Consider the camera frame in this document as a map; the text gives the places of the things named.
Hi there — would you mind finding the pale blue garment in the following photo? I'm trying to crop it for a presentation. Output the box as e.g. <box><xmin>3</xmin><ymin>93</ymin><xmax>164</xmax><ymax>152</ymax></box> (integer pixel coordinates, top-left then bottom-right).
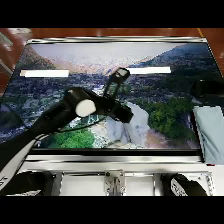
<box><xmin>192</xmin><ymin>105</ymin><xmax>224</xmax><ymax>166</ymax></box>

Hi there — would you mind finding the black cable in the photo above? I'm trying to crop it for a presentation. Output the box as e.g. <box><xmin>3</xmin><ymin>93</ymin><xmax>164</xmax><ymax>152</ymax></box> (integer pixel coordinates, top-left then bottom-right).
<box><xmin>39</xmin><ymin>114</ymin><xmax>105</xmax><ymax>140</ymax></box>

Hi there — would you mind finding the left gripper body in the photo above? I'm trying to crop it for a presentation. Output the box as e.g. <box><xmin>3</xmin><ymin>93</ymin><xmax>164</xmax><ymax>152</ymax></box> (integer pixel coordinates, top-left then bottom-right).
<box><xmin>106</xmin><ymin>100</ymin><xmax>135</xmax><ymax>124</ymax></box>

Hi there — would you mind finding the pale blue shirt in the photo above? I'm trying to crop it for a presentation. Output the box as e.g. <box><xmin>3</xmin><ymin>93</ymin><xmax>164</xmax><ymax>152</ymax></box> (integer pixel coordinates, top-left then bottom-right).
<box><xmin>105</xmin><ymin>101</ymin><xmax>151</xmax><ymax>145</ymax></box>

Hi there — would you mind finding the silver frame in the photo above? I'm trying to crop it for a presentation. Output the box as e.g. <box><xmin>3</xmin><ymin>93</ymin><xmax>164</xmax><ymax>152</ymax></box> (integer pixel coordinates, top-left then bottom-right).
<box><xmin>14</xmin><ymin>153</ymin><xmax>218</xmax><ymax>197</ymax></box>

